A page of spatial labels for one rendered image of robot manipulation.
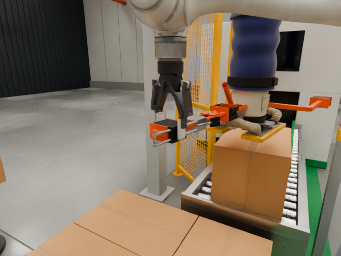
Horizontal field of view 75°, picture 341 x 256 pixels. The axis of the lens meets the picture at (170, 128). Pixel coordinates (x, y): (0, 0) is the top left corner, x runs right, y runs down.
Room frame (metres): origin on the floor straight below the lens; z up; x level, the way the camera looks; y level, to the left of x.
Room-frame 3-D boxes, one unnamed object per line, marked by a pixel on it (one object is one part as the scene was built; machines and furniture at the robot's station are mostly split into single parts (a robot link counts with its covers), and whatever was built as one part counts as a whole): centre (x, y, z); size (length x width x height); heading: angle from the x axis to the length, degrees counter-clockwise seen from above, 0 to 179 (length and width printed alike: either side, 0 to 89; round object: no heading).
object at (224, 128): (1.18, -0.33, 1.10); 0.34 x 0.10 x 0.05; 138
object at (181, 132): (0.64, -0.03, 1.21); 0.03 x 0.01 x 0.07; 137
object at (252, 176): (1.38, -0.56, 0.75); 0.60 x 0.40 x 0.40; 153
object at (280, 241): (1.07, -0.38, 0.47); 0.70 x 0.03 x 0.15; 61
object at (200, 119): (0.77, -0.08, 1.19); 0.07 x 0.07 x 0.04; 48
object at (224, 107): (0.93, -0.23, 1.20); 0.10 x 0.08 x 0.06; 48
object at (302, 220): (1.94, -1.23, 0.50); 2.31 x 0.05 x 0.19; 151
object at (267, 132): (1.05, -0.47, 1.10); 0.34 x 0.10 x 0.05; 138
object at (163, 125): (0.67, 0.01, 1.20); 0.08 x 0.07 x 0.05; 138
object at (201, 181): (2.26, -0.66, 0.50); 2.31 x 0.05 x 0.19; 151
